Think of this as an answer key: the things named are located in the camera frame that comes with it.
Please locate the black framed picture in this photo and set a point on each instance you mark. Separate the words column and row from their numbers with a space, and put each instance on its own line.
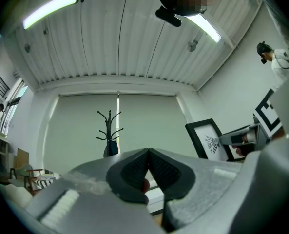
column 207, row 130

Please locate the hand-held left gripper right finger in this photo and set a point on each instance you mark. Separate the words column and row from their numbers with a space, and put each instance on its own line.
column 178, row 179

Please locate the person's right hand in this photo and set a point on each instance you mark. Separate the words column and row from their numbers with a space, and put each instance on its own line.
column 239, row 151

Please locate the long ceiling light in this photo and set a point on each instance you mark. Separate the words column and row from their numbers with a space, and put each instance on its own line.
column 50, row 8
column 205, row 28

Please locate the white round armchair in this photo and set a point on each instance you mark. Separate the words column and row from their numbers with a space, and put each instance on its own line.
column 12, row 194

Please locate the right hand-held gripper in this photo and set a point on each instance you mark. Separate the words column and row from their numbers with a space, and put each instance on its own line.
column 266, row 116

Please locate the wooden chair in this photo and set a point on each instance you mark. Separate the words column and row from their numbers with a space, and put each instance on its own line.
column 29, row 177

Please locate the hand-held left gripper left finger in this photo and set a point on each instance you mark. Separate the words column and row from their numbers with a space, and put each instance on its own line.
column 129, row 174

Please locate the black floor lamp stand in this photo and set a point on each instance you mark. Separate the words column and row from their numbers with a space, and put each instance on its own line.
column 108, row 130

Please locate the white roller blind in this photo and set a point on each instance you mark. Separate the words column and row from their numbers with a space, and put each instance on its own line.
column 154, row 123
column 81, row 123

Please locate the black head-worn camera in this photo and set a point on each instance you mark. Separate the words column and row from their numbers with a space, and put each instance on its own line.
column 168, row 17

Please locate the cardboard box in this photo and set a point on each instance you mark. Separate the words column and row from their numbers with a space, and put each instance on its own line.
column 22, row 158

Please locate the round ceiling sensor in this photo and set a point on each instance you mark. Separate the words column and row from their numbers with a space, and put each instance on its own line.
column 192, row 45
column 27, row 48

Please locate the black and white striped cushion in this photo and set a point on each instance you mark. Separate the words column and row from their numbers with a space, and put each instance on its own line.
column 45, row 181

